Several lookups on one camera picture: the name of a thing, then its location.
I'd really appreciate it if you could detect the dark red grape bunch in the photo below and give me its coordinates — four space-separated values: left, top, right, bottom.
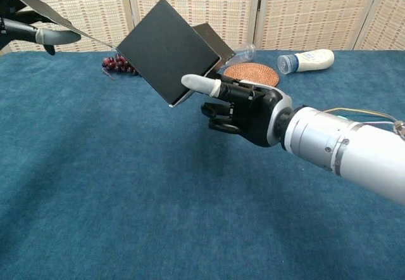
101 53 140 80

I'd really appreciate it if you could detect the black cardboard box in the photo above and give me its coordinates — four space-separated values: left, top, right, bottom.
0 0 237 108

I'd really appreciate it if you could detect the beige woven folding screen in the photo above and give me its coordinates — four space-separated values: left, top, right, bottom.
0 0 405 56

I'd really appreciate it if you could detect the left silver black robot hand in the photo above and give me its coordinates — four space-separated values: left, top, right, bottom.
0 0 82 56

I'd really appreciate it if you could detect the blue plush table cloth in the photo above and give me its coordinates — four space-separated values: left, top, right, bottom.
0 49 405 280

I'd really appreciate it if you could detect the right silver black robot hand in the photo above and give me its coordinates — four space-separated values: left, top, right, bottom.
180 73 294 148

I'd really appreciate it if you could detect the round woven rattan coaster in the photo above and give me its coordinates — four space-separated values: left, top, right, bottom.
223 63 280 87

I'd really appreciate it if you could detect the white mayonnaise bottle blue cap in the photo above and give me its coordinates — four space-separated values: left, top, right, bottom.
277 48 335 76

